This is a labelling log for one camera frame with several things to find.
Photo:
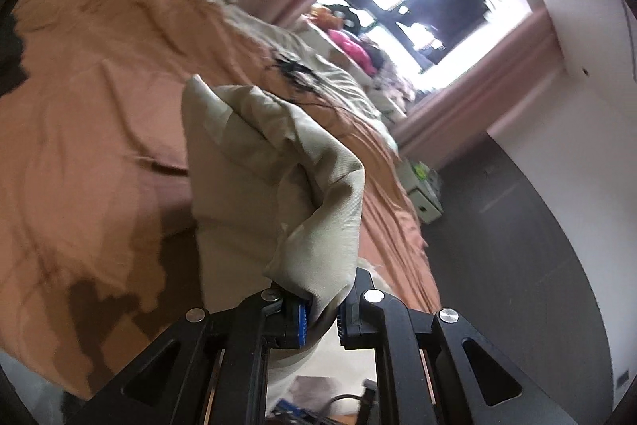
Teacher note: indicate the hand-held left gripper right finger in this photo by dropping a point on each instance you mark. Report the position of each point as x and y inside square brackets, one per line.
[341, 325]

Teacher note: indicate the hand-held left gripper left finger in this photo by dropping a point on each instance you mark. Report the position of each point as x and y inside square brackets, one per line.
[300, 320]

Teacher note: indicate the cream satin garment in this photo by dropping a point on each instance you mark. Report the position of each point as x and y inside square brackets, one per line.
[278, 166]

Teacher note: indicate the blue item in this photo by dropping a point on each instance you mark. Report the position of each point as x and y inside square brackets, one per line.
[296, 412]

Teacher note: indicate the white cardboard box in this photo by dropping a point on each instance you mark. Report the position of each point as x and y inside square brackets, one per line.
[423, 191]

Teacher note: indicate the beige bedding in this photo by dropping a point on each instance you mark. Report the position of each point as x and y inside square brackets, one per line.
[323, 96]

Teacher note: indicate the pink plush toy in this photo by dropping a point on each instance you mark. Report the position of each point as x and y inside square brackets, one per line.
[351, 49]

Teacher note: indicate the orange fleece blanket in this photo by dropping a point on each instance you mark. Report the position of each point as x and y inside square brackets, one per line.
[89, 106]

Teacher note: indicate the orange stuffed toy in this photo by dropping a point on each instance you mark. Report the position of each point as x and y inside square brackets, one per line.
[326, 15]

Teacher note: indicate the black cloth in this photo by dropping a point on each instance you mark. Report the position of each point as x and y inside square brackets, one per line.
[10, 56]

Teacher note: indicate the wall socket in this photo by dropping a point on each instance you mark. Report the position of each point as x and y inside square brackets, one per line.
[623, 379]

